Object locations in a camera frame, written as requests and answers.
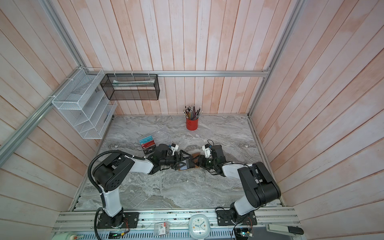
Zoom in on clear acrylic card display stand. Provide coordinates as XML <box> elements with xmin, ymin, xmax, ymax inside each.
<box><xmin>137</xmin><ymin>127</ymin><xmax>172</xmax><ymax>151</ymax></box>

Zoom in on white wire mesh shelf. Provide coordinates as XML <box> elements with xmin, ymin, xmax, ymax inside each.
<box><xmin>52</xmin><ymin>68</ymin><xmax>117</xmax><ymax>140</ymax></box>

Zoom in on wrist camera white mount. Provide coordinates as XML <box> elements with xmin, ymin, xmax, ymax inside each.
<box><xmin>170</xmin><ymin>143</ymin><xmax>179</xmax><ymax>156</ymax></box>
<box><xmin>202</xmin><ymin>139</ymin><xmax>215</xmax><ymax>159</ymax></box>

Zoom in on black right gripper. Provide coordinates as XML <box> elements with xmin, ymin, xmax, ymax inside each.
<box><xmin>191</xmin><ymin>153</ymin><xmax>218</xmax><ymax>169</ymax></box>

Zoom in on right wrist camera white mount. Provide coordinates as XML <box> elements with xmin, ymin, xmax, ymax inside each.
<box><xmin>202</xmin><ymin>139</ymin><xmax>215</xmax><ymax>159</ymax></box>

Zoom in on black VIP card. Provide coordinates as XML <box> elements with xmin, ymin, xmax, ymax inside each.
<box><xmin>143</xmin><ymin>145</ymin><xmax>157</xmax><ymax>155</ymax></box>

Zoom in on black mesh wall basket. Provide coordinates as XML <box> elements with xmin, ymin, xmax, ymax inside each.
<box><xmin>101</xmin><ymin>74</ymin><xmax>160</xmax><ymax>101</ymax></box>

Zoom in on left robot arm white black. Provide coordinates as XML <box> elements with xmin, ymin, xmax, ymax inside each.
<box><xmin>87</xmin><ymin>144</ymin><xmax>193</xmax><ymax>218</ymax></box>

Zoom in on green circuit board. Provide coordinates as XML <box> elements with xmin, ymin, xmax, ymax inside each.
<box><xmin>234</xmin><ymin>228</ymin><xmax>253</xmax><ymax>240</ymax></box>
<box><xmin>108</xmin><ymin>231</ymin><xmax>125</xmax><ymax>240</ymax></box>

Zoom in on small red white box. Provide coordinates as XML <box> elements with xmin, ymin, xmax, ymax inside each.
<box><xmin>154</xmin><ymin>222</ymin><xmax>170</xmax><ymax>237</ymax></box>

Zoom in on red VIP card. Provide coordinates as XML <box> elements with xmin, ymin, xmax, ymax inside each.
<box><xmin>141</xmin><ymin>140</ymin><xmax>155</xmax><ymax>150</ymax></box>

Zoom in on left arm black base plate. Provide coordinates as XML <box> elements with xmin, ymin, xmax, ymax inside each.
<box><xmin>96</xmin><ymin>211</ymin><xmax>140</xmax><ymax>229</ymax></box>

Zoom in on white analog clock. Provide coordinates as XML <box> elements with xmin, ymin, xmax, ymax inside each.
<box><xmin>188</xmin><ymin>214</ymin><xmax>211</xmax><ymax>240</ymax></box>

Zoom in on green circuit board right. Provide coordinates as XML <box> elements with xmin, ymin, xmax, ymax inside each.
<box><xmin>234</xmin><ymin>228</ymin><xmax>253</xmax><ymax>240</ymax></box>

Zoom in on red metal pencil bucket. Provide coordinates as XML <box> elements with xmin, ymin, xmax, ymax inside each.
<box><xmin>186</xmin><ymin>119</ymin><xmax>199</xmax><ymax>131</ymax></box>

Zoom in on bundle of coloured pencils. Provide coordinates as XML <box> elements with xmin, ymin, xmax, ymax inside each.
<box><xmin>183</xmin><ymin>105</ymin><xmax>202</xmax><ymax>121</ymax></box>

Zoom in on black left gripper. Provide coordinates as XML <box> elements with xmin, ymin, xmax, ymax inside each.
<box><xmin>160</xmin><ymin>149</ymin><xmax>192</xmax><ymax>170</ymax></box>

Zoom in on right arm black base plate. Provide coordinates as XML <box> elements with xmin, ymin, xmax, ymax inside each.
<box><xmin>215</xmin><ymin>208</ymin><xmax>257</xmax><ymax>226</ymax></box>

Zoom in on aluminium mounting rail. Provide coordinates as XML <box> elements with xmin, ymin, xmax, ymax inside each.
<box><xmin>52</xmin><ymin>207</ymin><xmax>301</xmax><ymax>240</ymax></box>

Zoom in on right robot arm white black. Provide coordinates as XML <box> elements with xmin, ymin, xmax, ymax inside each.
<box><xmin>197</xmin><ymin>144</ymin><xmax>281</xmax><ymax>219</ymax></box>

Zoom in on green circuit board left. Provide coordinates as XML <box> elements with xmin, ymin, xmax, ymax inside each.
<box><xmin>108</xmin><ymin>231</ymin><xmax>125</xmax><ymax>240</ymax></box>

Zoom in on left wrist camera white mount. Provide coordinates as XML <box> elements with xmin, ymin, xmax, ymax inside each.
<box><xmin>170</xmin><ymin>143</ymin><xmax>179</xmax><ymax>156</ymax></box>

